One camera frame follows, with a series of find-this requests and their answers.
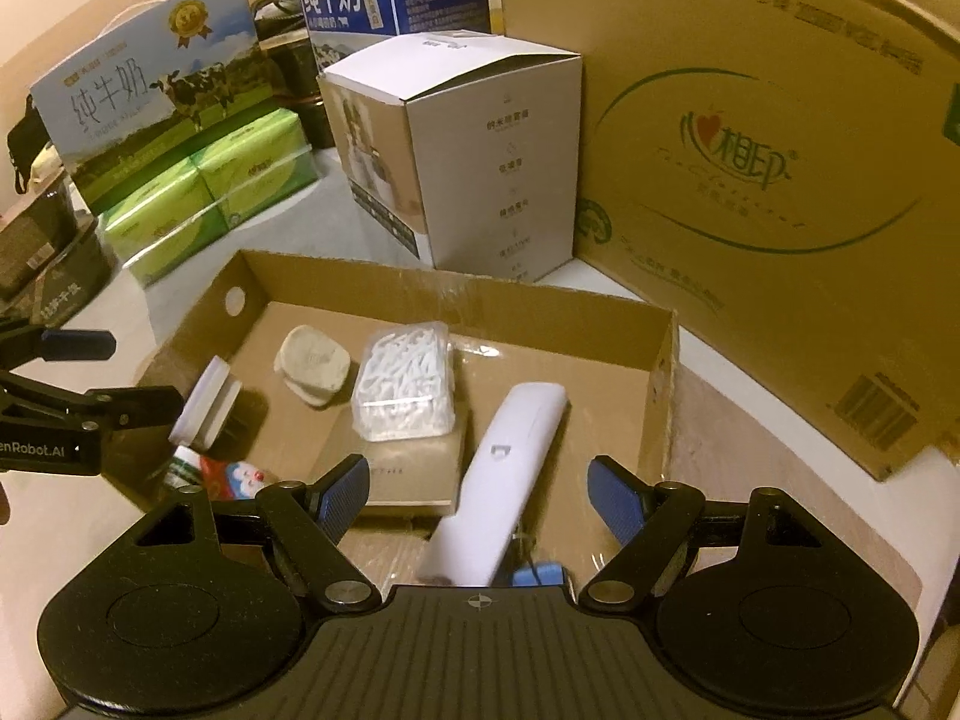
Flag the clear box of white picks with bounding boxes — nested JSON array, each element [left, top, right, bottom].
[[351, 321, 460, 442]]

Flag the dark bag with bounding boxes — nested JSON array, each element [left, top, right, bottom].
[[6, 94, 61, 196]]

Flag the red and blue cat toy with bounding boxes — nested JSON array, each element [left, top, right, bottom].
[[166, 446, 275, 503]]

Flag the shallow cardboard tray box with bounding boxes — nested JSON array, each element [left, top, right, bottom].
[[127, 249, 680, 593]]

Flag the light fabric mat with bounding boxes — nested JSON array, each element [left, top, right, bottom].
[[0, 142, 960, 706]]

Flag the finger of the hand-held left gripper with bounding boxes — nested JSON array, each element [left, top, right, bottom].
[[0, 373, 185, 432], [0, 319, 117, 370]]

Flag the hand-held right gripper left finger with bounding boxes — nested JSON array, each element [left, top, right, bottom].
[[127, 454, 380, 614]]

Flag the large brown cardboard box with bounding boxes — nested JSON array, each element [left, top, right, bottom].
[[495, 0, 960, 481]]

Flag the white product box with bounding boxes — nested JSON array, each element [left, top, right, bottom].
[[316, 30, 584, 284]]

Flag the black container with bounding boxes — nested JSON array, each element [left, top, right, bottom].
[[251, 0, 338, 151]]

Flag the metal wire clip with blue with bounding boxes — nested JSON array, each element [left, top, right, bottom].
[[510, 532, 563, 587]]

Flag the beige rounded soap case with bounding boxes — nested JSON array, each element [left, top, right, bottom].
[[274, 325, 352, 411]]

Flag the green milk carton box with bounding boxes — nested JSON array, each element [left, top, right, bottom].
[[30, 0, 260, 215]]

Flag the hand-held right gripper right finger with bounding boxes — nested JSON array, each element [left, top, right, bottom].
[[577, 454, 833, 614]]

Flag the green tissue pack bundle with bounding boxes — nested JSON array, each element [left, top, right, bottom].
[[97, 109, 317, 287]]

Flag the white oblong plastic device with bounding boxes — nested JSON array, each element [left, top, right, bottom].
[[416, 382, 571, 587]]

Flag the small white box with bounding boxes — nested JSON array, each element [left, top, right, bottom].
[[169, 358, 242, 445]]

